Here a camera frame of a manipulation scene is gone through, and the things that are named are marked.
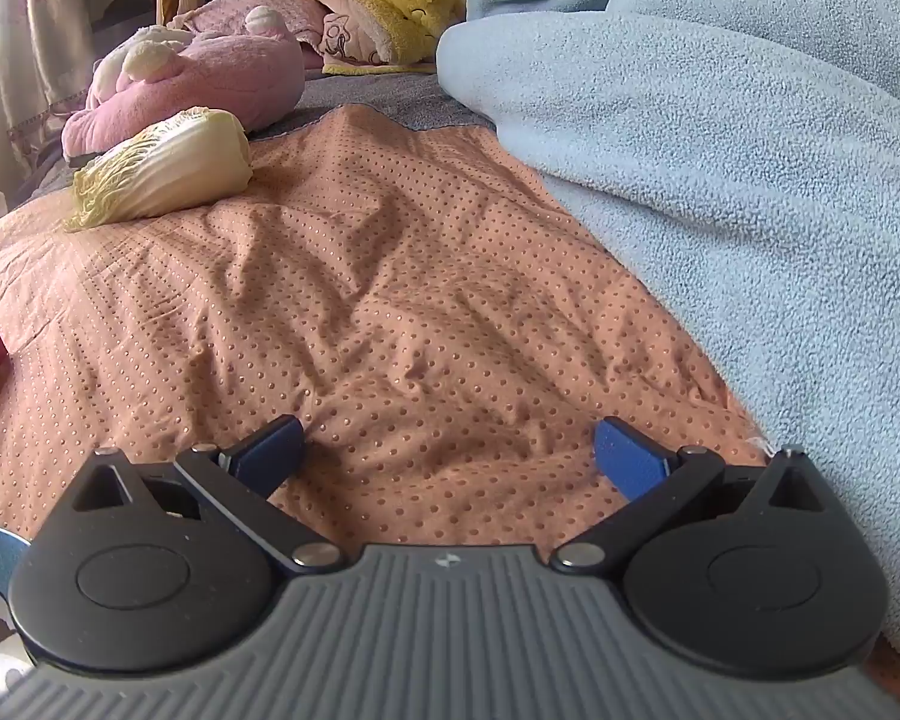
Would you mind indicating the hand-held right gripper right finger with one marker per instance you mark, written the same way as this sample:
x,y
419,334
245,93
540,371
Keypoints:
x,y
630,457

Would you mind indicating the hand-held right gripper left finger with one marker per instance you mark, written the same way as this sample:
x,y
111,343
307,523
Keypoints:
x,y
270,454

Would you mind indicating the napa cabbage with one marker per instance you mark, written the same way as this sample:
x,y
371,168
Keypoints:
x,y
172,165

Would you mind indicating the light blue fleece blanket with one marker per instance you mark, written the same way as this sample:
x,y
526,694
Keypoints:
x,y
720,165

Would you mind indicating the pink plush toy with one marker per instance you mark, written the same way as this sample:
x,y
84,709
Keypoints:
x,y
217,75

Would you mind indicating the pink printed cloth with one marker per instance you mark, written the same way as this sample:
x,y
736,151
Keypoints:
x,y
345,37

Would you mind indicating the yellow plush toy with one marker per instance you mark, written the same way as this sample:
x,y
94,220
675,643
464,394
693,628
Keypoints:
x,y
397,7

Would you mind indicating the patterned curtain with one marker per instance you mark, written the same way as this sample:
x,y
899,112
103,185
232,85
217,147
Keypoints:
x,y
45,15

